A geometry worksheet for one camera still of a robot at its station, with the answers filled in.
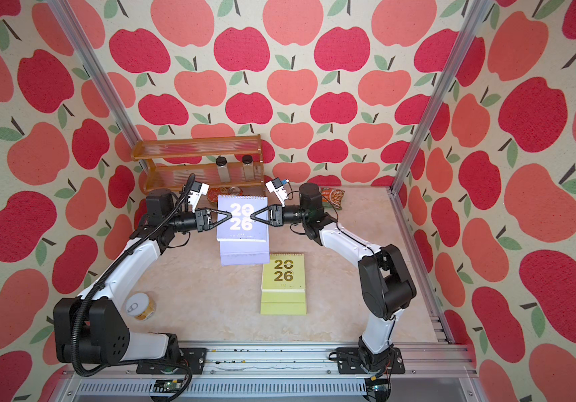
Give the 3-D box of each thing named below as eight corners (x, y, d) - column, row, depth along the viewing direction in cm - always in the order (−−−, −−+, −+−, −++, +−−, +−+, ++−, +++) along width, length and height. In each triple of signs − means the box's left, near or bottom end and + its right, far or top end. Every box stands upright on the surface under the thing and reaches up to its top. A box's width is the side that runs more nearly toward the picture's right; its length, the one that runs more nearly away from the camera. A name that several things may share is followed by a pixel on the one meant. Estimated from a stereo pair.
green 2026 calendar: (261, 315, 85) (260, 309, 80) (265, 261, 98) (264, 253, 93) (305, 315, 85) (306, 309, 80) (303, 261, 98) (304, 253, 93)
